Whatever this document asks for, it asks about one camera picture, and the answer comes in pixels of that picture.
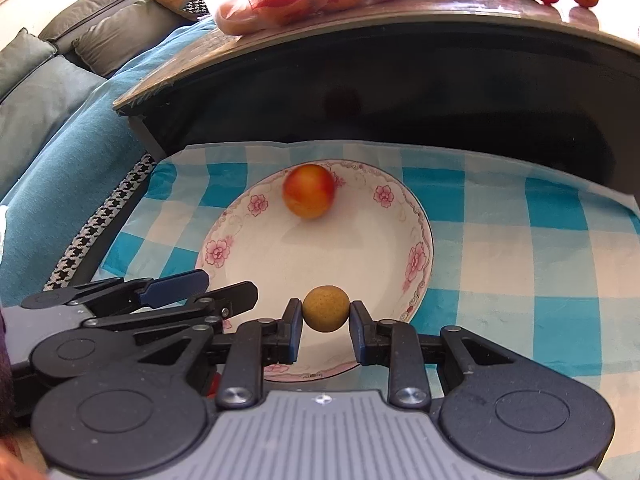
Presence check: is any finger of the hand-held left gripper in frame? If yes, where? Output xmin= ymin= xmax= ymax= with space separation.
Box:
xmin=21 ymin=269 xmax=211 ymax=311
xmin=82 ymin=281 xmax=260 ymax=346

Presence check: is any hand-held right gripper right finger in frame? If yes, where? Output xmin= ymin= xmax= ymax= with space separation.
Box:
xmin=349 ymin=300 xmax=518 ymax=410

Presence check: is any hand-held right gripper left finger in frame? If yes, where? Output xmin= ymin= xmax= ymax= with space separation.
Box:
xmin=135 ymin=299 xmax=304 ymax=409

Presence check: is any yellow-brown longan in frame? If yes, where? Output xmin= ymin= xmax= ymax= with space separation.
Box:
xmin=302 ymin=285 xmax=351 ymax=334

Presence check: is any white floral plate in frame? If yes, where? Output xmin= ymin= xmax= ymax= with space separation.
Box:
xmin=195 ymin=159 xmax=435 ymax=382

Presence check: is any person's left forearm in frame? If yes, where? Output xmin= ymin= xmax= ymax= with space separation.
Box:
xmin=0 ymin=437 xmax=48 ymax=480

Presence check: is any red yellow plum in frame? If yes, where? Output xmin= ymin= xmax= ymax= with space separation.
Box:
xmin=282 ymin=163 xmax=337 ymax=220

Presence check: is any blue blanket with houndstooth trim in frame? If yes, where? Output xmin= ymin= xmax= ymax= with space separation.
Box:
xmin=0 ymin=17 xmax=217 ymax=307

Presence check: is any blue white checked cloth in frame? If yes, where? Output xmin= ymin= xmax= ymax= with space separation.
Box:
xmin=97 ymin=140 xmax=640 ymax=398

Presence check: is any grey-green cushion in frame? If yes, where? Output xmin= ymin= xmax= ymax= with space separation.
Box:
xmin=0 ymin=55 xmax=109 ymax=182
xmin=0 ymin=27 xmax=59 ymax=102

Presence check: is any dark coffee table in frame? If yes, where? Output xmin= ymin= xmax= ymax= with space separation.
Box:
xmin=112 ymin=0 xmax=640 ymax=196

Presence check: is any grey sofa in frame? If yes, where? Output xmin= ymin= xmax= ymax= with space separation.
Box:
xmin=39 ymin=0 xmax=201 ymax=79

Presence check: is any houndstooth pillow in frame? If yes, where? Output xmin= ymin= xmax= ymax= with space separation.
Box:
xmin=177 ymin=0 xmax=218 ymax=22

